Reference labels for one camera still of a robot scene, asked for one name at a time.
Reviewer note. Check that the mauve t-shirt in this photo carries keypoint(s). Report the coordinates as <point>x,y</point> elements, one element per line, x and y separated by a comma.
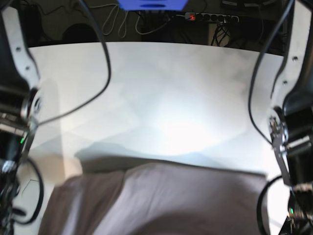
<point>155,199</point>

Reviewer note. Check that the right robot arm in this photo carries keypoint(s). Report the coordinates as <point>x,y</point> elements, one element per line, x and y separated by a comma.
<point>20,100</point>

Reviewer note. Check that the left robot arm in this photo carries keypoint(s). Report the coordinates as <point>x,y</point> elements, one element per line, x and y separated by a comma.
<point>290,120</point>

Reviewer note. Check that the power strip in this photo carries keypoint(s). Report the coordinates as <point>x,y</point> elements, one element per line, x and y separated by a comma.
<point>211,18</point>

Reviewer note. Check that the blue box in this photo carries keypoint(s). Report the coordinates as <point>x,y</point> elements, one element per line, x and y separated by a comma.
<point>137,5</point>

